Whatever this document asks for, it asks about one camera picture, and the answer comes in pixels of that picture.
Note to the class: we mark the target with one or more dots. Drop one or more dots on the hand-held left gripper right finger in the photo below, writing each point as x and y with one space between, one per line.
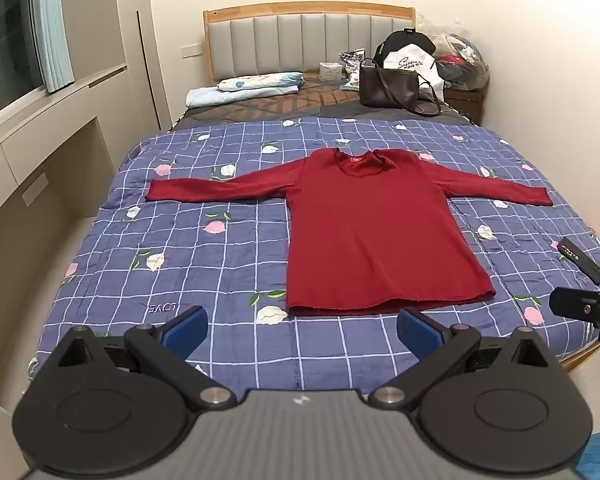
420 332

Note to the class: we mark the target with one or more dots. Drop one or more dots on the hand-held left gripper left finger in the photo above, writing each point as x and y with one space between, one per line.
187 330

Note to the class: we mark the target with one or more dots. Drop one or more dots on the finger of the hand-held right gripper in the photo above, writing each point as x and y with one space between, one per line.
577 304

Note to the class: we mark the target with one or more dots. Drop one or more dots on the dark red long-sleeved sweater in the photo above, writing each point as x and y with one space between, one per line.
370 230

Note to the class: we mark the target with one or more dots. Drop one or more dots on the clear plastic bag of clothes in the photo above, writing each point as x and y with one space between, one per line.
462 67

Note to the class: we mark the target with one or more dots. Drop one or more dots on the black remote control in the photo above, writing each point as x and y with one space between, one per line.
580 260

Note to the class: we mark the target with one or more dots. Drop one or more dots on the blue checked floral quilt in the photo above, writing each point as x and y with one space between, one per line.
205 260

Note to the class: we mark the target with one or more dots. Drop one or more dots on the beige desk socket panel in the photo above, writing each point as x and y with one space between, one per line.
35 189

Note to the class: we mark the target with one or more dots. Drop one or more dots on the brown wooden nightstand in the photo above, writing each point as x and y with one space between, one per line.
467 102

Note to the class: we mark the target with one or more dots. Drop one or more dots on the beige built-in desk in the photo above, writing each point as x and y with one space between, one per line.
30 155

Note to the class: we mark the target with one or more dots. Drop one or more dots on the dark brown leather handbag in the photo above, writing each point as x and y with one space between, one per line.
385 87

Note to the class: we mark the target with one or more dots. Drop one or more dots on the dark brown patterned quilt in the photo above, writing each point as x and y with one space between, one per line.
300 100

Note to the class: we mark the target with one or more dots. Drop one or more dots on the light blue booklet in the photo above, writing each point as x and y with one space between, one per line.
349 85

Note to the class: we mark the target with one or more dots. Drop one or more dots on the white printed bag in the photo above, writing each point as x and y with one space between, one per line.
407 60

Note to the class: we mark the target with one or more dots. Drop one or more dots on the silver foil packet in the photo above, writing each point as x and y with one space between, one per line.
352 62

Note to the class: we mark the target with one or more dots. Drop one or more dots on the black backpack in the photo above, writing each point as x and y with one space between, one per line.
405 37

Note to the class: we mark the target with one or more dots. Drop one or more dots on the wooden bed with grey headboard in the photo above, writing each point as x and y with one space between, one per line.
290 40

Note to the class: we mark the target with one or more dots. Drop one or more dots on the beige tall cabinet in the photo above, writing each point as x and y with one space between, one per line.
105 20

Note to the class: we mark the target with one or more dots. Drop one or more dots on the light blue curtain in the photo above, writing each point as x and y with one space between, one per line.
52 25

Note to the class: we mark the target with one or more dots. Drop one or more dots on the window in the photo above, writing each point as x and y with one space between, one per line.
5 35

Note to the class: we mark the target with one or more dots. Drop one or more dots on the beige wall outlet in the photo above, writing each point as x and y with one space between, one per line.
191 51

